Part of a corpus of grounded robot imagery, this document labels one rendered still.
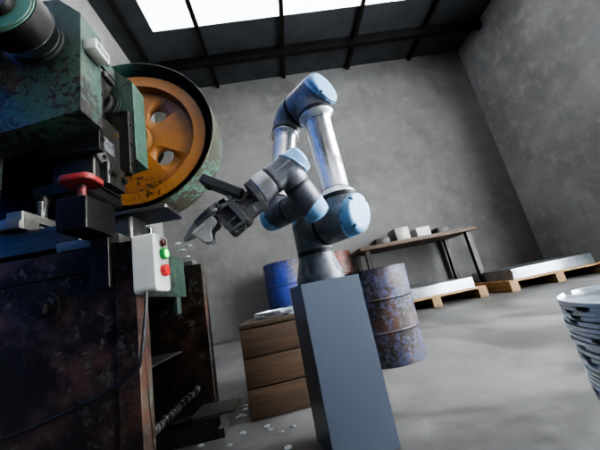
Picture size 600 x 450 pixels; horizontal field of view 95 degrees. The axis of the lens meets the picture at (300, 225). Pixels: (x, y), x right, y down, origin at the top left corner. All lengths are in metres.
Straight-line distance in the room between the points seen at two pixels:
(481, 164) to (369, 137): 1.96
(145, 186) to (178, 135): 0.31
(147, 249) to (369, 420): 0.69
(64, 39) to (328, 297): 1.14
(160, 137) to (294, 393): 1.35
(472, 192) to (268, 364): 4.71
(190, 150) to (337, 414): 1.25
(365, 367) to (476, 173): 4.97
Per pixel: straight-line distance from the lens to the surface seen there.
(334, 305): 0.81
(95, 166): 1.14
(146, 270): 0.71
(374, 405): 0.88
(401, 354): 1.55
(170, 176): 1.52
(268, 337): 1.21
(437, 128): 5.69
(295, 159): 0.71
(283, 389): 1.25
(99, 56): 1.25
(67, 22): 1.32
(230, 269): 4.33
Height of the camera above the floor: 0.42
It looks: 14 degrees up
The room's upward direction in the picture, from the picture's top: 11 degrees counter-clockwise
